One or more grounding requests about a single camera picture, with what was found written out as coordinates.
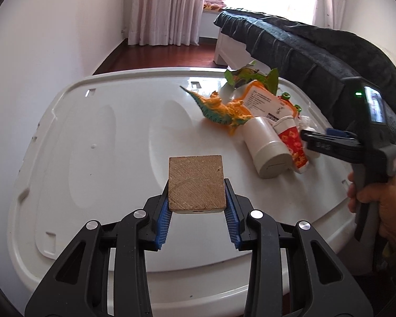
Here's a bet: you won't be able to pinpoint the red toy car green wheels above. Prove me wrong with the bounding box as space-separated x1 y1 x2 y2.
278 92 302 116

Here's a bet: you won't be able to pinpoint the pink patterned left curtain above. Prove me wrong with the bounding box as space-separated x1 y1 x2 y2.
126 0 204 46

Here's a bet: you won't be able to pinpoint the dark grey bed blanket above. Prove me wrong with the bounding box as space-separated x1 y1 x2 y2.
214 9 396 142

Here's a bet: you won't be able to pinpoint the square wooden block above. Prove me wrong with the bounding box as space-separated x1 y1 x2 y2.
168 155 227 214

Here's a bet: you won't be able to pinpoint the orange white snack bag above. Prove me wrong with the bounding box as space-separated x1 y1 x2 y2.
239 80 298 124

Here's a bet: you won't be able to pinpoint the pink patterned curtain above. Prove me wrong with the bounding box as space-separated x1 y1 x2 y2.
313 0 346 29
126 0 204 46

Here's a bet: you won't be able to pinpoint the white bed frame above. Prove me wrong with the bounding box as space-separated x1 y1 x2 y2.
214 31 270 74

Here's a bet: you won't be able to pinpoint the white tissue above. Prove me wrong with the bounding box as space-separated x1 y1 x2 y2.
298 115 320 160

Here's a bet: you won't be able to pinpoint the green snack wrapper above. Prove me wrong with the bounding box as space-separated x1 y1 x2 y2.
224 60 279 95

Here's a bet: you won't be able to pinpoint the right hand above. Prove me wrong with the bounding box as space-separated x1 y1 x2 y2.
348 172 396 248

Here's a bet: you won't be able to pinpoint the pink patterned right curtain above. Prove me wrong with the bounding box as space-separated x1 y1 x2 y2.
313 0 346 29

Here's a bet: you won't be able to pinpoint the orange green toy dinosaur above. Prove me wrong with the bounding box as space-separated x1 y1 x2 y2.
180 86 252 135

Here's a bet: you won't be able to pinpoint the white cylindrical plastic bottle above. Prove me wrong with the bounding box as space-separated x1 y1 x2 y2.
242 117 293 179

